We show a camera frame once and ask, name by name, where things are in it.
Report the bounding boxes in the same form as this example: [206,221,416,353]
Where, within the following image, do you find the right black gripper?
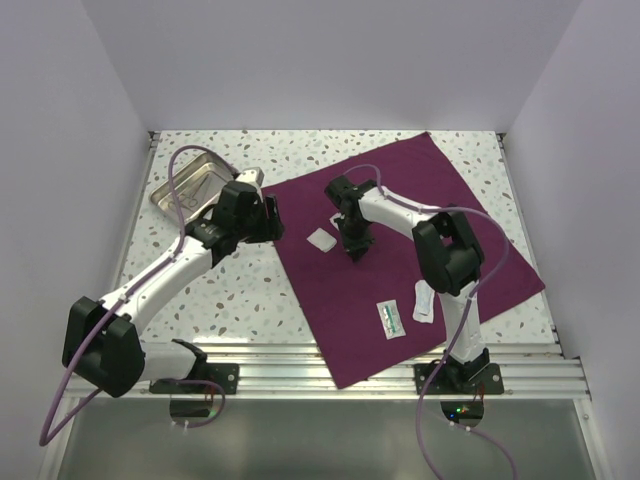
[335,215,376,262]

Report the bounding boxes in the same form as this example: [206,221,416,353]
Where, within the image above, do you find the silver scissors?
[180,173,210,210]

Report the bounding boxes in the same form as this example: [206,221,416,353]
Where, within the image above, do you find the stainless steel tray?
[149,152,237,224]

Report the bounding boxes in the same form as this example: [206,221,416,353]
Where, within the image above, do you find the silver hemostat forceps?
[176,178,209,212]

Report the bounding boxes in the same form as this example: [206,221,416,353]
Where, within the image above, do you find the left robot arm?
[62,181,284,398]

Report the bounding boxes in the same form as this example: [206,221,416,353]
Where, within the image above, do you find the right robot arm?
[325,175,490,393]

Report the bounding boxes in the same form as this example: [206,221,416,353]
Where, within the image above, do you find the white gauze pad far left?
[307,228,337,253]

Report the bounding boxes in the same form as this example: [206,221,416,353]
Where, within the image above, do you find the purple cloth mat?
[259,130,546,390]

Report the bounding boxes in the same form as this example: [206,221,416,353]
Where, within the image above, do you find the green white sealed packet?
[376,300,406,340]

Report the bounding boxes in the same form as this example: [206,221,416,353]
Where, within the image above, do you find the white blue sterile pouch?
[412,280,434,324]

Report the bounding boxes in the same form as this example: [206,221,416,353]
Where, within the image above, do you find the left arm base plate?
[149,363,240,395]

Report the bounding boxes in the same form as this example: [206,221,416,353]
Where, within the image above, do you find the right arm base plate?
[413,360,505,395]

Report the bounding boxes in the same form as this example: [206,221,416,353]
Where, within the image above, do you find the aluminium rail frame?
[114,130,588,399]

